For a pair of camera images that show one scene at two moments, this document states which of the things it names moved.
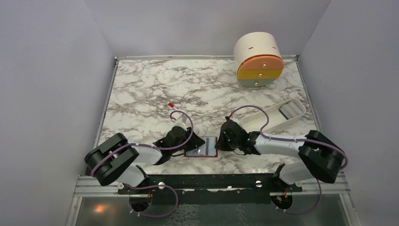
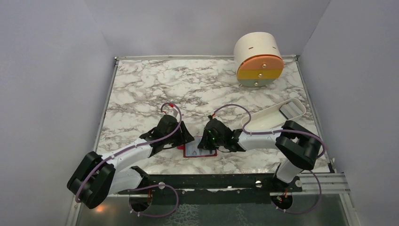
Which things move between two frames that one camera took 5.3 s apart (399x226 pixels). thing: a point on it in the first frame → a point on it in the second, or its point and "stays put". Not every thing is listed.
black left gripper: (195, 141) → (184, 137)
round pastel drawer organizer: (259, 59) stays put
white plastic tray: (279, 116) stays put
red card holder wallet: (206, 150) stays put
